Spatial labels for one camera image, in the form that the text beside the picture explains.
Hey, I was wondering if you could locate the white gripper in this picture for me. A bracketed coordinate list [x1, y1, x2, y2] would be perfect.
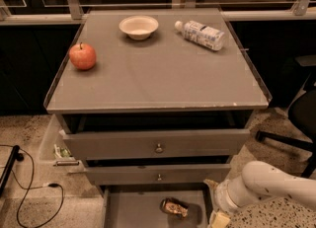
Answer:
[203, 179, 241, 228]

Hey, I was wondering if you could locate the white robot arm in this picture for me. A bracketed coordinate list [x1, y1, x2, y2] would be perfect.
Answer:
[203, 161, 316, 228]

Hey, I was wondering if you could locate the grey middle drawer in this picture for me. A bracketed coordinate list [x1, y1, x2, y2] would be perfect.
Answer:
[86, 164, 231, 186]

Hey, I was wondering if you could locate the grey drawer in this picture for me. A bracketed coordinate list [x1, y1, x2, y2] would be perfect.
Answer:
[86, 164, 231, 186]
[62, 129, 250, 160]
[103, 184, 213, 228]

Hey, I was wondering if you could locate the grey bottom drawer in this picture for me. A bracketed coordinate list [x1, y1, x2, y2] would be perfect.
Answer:
[103, 184, 213, 228]

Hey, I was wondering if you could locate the grey drawer cabinet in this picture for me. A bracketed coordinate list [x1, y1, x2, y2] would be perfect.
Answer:
[45, 13, 271, 174]

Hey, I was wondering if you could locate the grey top drawer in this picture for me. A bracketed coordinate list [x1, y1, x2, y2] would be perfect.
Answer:
[62, 129, 250, 160]

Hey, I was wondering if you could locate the black office chair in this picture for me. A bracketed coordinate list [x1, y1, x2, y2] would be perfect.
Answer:
[255, 53, 316, 179]

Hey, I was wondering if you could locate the clear plastic storage bin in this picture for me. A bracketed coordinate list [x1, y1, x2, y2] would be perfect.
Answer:
[38, 115, 85, 174]

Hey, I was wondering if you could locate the clear plastic water bottle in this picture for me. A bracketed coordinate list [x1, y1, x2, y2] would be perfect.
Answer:
[175, 21, 225, 51]

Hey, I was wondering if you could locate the white paper bowl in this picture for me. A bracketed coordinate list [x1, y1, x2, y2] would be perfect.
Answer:
[118, 16, 159, 40]

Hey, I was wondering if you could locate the red apple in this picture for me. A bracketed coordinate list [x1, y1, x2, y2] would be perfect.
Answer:
[69, 42, 97, 70]

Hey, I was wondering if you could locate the black floor stand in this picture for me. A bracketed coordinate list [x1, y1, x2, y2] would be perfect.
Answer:
[0, 145, 24, 196]

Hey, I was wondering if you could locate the metal window rail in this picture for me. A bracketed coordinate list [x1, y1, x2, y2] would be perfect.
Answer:
[0, 0, 316, 27]

